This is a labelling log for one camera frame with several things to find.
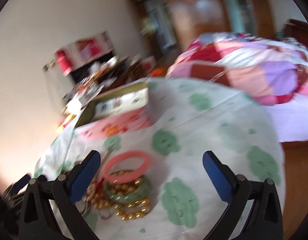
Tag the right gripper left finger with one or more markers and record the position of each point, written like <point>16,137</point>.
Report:
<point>37,220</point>

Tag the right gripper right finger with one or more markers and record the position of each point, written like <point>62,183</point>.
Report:
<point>265,216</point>

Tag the pink plastic bangle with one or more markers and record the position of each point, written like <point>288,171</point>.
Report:
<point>126,167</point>

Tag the green jade bangle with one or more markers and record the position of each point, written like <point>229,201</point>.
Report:
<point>142,191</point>

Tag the pink metal jewelry tin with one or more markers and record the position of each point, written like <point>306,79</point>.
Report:
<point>124,109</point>

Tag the red yellow gift box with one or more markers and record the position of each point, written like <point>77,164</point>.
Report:
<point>66,121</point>

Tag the white green patterned tablecloth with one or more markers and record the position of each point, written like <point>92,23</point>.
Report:
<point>191,117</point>

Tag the wooden TV cabinet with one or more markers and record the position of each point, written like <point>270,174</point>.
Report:
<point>104,76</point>

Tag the patchwork pink purple quilt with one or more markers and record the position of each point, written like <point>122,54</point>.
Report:
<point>270,71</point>

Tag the red pink patchwork cloth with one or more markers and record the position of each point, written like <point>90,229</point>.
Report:
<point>77,54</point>

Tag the orange object on floor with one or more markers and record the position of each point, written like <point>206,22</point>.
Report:
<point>158,72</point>

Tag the dark wooden headboard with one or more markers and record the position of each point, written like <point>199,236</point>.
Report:
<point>298,30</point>

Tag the wooden wardrobe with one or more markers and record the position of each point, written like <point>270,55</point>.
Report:
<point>201,16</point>

